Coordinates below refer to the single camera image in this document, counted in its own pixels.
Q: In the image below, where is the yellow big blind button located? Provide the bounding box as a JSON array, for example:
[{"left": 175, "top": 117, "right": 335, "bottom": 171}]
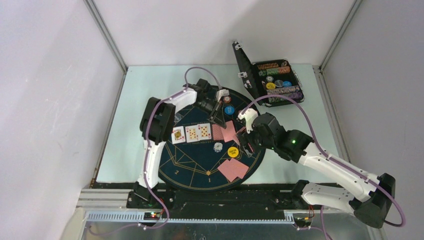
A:
[{"left": 227, "top": 146, "right": 239, "bottom": 159}]

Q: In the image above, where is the face up nine card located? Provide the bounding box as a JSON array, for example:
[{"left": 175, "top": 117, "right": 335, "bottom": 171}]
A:
[{"left": 185, "top": 125, "right": 200, "bottom": 143}]

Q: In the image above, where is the blue button in case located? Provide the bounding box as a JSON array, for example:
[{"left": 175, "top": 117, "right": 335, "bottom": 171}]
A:
[{"left": 283, "top": 81, "right": 293, "bottom": 88}]

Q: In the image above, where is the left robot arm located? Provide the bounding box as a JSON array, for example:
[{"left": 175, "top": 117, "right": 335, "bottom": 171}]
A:
[{"left": 137, "top": 79, "right": 229, "bottom": 208}]

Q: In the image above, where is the clear dealer button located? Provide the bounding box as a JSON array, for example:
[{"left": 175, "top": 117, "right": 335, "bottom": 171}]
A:
[{"left": 174, "top": 113, "right": 183, "bottom": 123}]

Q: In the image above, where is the pink card mid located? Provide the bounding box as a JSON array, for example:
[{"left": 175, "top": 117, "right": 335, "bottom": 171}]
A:
[{"left": 211, "top": 124, "right": 224, "bottom": 141}]

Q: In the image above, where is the yellow button in case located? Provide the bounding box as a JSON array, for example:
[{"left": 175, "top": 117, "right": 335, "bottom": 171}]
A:
[{"left": 265, "top": 82, "right": 276, "bottom": 90}]

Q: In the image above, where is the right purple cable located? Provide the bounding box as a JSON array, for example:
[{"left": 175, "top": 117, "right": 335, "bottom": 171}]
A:
[{"left": 240, "top": 94, "right": 407, "bottom": 240}]

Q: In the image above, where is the pink dealt card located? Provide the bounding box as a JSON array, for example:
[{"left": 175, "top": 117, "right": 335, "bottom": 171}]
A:
[{"left": 230, "top": 158, "right": 249, "bottom": 179}]

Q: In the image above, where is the face up eight card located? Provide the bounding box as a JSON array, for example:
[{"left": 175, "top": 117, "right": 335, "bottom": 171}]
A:
[{"left": 197, "top": 123, "right": 212, "bottom": 141}]

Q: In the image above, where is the blue small blind button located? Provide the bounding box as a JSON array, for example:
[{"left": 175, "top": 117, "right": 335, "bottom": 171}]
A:
[{"left": 224, "top": 105, "right": 235, "bottom": 116}]

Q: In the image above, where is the blue white chip stack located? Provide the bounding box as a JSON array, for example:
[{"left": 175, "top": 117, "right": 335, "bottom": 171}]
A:
[{"left": 213, "top": 142, "right": 223, "bottom": 153}]

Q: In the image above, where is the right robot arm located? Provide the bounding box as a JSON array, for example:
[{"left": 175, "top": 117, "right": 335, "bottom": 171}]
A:
[{"left": 237, "top": 108, "right": 396, "bottom": 229}]

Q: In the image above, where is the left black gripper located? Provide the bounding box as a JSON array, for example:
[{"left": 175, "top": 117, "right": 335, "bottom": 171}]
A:
[{"left": 192, "top": 98, "right": 227, "bottom": 129}]

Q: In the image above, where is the round dark poker mat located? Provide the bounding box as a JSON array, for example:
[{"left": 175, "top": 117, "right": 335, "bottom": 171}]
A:
[{"left": 158, "top": 105, "right": 265, "bottom": 192}]

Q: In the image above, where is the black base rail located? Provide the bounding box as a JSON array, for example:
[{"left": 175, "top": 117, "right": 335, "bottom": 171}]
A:
[{"left": 126, "top": 183, "right": 320, "bottom": 221}]

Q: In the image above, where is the black poker chip case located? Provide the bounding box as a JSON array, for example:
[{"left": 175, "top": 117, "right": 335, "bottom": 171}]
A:
[{"left": 232, "top": 41, "right": 305, "bottom": 108}]

